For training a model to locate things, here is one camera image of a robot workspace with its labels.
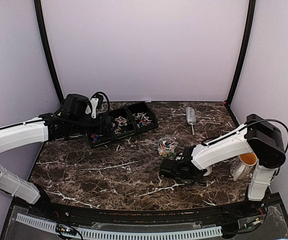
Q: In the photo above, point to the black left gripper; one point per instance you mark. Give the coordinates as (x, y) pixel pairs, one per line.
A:
(107, 131)

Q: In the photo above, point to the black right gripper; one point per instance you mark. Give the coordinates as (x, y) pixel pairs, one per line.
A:
(203, 172)

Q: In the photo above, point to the black three-compartment candy tray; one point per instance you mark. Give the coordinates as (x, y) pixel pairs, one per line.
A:
(127, 121)

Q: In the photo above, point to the clear plastic cup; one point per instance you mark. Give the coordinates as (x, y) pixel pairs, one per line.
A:
(166, 146)

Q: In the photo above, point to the metal candy scoop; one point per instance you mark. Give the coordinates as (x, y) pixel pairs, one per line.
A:
(191, 118)

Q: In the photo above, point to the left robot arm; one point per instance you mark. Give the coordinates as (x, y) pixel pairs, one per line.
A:
(44, 128)

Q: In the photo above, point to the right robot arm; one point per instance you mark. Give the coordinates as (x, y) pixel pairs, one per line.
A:
(257, 139)

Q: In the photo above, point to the white round lid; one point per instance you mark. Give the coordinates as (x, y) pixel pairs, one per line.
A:
(208, 171)

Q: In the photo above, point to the white ceramic mug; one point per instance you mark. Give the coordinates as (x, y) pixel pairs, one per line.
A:
(242, 166)

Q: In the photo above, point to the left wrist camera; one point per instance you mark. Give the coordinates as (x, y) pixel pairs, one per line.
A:
(92, 107)

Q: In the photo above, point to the black frame post left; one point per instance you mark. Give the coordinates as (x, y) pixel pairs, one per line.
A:
(47, 50)

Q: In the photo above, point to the black frame post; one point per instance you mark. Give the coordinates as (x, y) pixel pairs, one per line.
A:
(47, 50)
(242, 53)

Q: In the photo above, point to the white slotted cable duct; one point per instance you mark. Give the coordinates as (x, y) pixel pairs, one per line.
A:
(106, 231)

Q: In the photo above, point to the black frame post right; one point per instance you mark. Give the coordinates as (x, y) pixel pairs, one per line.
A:
(242, 53)

